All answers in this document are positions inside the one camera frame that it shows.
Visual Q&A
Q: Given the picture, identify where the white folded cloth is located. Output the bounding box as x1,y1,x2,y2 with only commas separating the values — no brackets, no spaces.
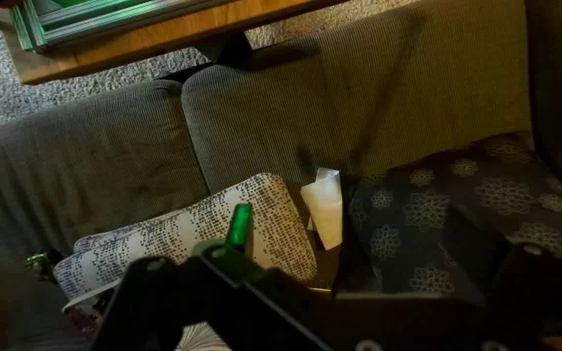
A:
299,166,346,252

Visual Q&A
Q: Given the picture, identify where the white speckled pillow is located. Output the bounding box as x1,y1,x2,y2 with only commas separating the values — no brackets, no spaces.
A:
53,172,321,302

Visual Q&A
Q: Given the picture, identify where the green framed board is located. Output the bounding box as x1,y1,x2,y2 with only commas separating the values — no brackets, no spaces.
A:
10,0,231,55

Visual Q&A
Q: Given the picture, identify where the wooden coffee table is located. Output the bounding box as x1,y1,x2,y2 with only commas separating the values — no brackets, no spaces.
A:
0,0,348,86

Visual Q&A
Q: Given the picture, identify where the small green object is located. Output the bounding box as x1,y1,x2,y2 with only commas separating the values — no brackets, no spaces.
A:
24,250,63,279

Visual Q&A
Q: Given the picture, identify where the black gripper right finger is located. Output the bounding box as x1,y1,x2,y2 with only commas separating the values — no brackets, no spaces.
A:
445,203,562,351

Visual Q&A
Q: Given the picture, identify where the dark grey floral pillow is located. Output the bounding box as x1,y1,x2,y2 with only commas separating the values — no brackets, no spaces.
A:
332,129,562,302

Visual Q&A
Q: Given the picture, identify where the grey fabric sofa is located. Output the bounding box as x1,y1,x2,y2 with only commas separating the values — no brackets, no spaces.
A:
0,0,562,351

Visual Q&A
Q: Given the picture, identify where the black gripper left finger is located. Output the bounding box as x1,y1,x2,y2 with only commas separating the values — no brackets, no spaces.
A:
92,203,323,351

